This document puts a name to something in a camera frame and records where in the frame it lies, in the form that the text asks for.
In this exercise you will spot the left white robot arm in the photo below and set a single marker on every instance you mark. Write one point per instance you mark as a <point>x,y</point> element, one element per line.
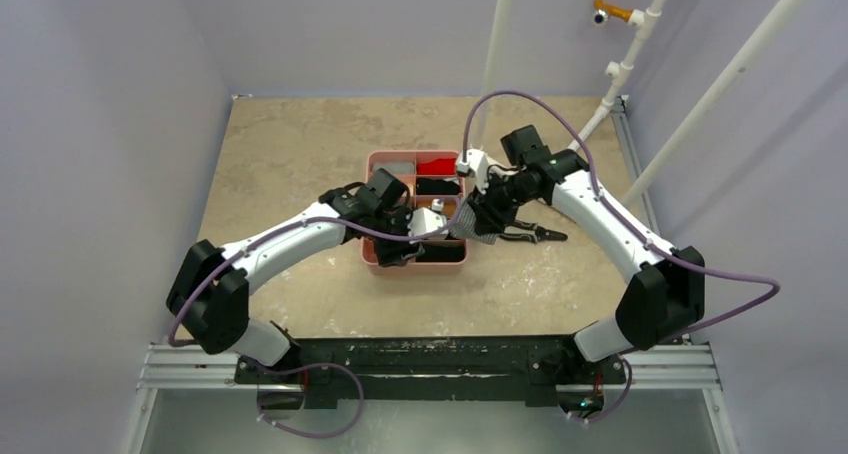
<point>210,295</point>

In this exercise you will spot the white pvc pipe frame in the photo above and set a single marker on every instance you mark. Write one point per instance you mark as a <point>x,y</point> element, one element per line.
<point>644,23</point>

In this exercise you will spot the grey striped underwear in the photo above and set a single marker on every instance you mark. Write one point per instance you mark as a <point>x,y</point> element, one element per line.
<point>465,224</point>

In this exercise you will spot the aluminium rail frame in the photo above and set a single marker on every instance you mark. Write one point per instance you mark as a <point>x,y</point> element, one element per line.
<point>671,364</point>

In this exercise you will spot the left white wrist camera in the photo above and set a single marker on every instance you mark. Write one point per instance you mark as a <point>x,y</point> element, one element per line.
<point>429,221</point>

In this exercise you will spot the black handled pliers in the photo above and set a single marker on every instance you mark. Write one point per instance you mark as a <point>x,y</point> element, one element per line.
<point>532,233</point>

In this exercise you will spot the red rolled garment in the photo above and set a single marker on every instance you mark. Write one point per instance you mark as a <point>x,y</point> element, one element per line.
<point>436,167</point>

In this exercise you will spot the black rolled garment upper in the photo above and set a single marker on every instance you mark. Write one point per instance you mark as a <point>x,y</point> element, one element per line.
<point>437,186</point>

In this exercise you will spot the orange mounted camera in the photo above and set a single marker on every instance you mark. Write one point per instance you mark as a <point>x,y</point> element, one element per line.
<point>604,11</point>

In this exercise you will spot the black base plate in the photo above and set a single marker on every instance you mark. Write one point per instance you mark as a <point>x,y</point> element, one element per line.
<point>536,370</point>

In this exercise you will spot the black underwear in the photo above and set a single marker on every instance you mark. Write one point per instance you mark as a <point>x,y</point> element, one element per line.
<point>437,253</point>

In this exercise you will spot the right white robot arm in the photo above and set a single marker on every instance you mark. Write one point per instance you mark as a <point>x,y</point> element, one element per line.
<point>665,291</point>

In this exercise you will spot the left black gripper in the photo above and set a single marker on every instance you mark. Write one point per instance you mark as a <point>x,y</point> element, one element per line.
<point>388,255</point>

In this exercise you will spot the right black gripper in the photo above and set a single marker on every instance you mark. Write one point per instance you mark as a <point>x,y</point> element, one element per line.
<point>495,214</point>

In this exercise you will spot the grey rolled garment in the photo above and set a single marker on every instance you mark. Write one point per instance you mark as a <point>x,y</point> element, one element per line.
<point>395,167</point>

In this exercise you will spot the pink divided organizer tray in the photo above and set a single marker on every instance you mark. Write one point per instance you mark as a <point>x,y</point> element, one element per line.
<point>367,250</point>

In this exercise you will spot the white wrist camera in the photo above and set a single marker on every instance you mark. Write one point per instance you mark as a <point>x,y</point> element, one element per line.
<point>429,221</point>
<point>475,163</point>

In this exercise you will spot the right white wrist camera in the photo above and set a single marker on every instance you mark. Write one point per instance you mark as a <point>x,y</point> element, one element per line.
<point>475,163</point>

